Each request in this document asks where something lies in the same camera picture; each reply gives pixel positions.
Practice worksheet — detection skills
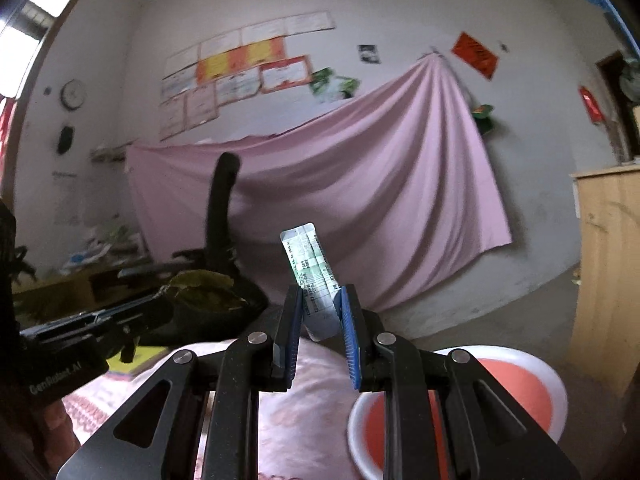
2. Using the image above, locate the left hand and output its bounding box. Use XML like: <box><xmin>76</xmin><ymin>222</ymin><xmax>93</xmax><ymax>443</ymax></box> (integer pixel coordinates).
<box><xmin>1</xmin><ymin>400</ymin><xmax>80</xmax><ymax>479</ymax></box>

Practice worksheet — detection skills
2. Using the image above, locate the dark wooden desk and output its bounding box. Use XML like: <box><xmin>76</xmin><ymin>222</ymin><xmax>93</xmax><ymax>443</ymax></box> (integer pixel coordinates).
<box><xmin>12</xmin><ymin>262</ymin><xmax>163</xmax><ymax>330</ymax></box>

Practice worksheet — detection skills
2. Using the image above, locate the red white basin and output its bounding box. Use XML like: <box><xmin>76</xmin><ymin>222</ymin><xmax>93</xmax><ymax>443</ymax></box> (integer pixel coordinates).
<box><xmin>347</xmin><ymin>340</ymin><xmax>579</xmax><ymax>479</ymax></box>

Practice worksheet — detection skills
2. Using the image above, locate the pink floral tablecloth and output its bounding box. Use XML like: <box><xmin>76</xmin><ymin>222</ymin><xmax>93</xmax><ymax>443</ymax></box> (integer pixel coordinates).
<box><xmin>63</xmin><ymin>338</ymin><xmax>362</xmax><ymax>479</ymax></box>

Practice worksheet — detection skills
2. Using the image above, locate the brown banana peel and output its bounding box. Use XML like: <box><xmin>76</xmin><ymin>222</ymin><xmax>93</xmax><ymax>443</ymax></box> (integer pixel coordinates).
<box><xmin>160</xmin><ymin>270</ymin><xmax>250</xmax><ymax>326</ymax></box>

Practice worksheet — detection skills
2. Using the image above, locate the black office chair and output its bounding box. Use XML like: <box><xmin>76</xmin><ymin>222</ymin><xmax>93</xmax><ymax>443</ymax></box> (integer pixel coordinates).
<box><xmin>117</xmin><ymin>152</ymin><xmax>271</xmax><ymax>331</ymax></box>

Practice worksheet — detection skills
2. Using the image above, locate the wooden cabinet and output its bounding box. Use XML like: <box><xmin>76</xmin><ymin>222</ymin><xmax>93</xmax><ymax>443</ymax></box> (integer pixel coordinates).
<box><xmin>568</xmin><ymin>165</ymin><xmax>639</xmax><ymax>396</ymax></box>

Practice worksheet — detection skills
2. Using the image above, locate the pink hanging sheet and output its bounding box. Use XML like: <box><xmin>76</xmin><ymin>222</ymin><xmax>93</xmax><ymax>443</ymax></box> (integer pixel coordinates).
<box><xmin>126</xmin><ymin>54</ymin><xmax>512</xmax><ymax>312</ymax></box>

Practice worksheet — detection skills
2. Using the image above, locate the red hanging ornament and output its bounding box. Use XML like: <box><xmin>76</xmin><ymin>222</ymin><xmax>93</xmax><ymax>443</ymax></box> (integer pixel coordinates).
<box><xmin>578</xmin><ymin>86</ymin><xmax>605</xmax><ymax>125</ymax></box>

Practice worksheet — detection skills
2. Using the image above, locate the small black white photo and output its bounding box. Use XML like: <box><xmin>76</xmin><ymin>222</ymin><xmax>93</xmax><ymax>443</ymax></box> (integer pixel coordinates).
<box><xmin>358</xmin><ymin>44</ymin><xmax>381</xmax><ymax>64</ymax></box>

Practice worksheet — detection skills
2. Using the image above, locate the round wall clock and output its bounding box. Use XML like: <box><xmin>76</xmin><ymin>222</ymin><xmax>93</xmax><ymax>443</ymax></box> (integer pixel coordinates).
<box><xmin>60</xmin><ymin>79</ymin><xmax>87</xmax><ymax>112</ymax></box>

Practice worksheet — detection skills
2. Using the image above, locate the wall certificates cluster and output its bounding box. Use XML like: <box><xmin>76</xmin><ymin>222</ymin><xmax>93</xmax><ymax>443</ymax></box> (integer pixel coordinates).
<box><xmin>160</xmin><ymin>11</ymin><xmax>335</xmax><ymax>141</ymax></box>

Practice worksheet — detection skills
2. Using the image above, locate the green wall poster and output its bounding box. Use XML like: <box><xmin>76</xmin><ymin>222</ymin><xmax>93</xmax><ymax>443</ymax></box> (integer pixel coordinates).
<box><xmin>309</xmin><ymin>67</ymin><xmax>360</xmax><ymax>103</ymax></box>

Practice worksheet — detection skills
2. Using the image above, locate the red paper wall sign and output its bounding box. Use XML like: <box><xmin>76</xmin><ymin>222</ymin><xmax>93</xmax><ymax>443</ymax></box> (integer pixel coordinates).
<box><xmin>451</xmin><ymin>32</ymin><xmax>499</xmax><ymax>80</ymax></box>

